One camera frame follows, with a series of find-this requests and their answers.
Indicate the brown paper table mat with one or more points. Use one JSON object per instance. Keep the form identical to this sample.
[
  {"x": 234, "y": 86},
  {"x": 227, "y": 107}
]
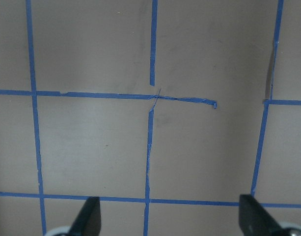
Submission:
[{"x": 167, "y": 110}]

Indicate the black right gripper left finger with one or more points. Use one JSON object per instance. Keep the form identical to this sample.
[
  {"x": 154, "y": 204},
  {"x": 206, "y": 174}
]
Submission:
[{"x": 88, "y": 221}]

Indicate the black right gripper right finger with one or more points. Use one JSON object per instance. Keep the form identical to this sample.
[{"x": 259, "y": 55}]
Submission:
[{"x": 254, "y": 220}]

